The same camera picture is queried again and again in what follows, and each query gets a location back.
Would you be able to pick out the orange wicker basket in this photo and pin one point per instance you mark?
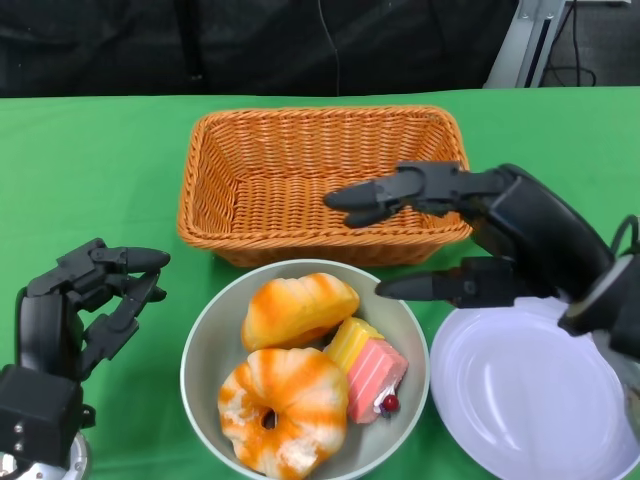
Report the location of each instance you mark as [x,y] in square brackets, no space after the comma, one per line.
[280,165]

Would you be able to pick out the black backdrop curtain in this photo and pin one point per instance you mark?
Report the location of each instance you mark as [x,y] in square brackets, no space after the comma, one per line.
[100,45]

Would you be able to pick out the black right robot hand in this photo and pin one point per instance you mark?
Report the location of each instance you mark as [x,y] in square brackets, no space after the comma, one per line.
[540,235]

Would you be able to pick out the aluminium frame stand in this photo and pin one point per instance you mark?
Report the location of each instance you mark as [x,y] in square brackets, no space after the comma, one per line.
[525,45]

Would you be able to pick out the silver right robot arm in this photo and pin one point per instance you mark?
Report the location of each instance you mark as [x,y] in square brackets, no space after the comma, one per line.
[600,295]

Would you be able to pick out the grey green bowl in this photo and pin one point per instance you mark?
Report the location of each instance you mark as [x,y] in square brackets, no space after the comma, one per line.
[210,350]

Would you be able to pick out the yellow pink layered cake slice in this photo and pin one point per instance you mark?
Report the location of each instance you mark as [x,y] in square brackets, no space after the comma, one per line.
[370,380]

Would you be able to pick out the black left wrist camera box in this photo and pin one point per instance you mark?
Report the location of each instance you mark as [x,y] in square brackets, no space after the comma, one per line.
[35,410]

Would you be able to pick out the white round plate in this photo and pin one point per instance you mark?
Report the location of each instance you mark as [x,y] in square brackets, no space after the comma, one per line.
[510,390]

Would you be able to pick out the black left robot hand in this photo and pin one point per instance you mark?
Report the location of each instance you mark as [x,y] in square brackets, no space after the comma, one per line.
[45,330]

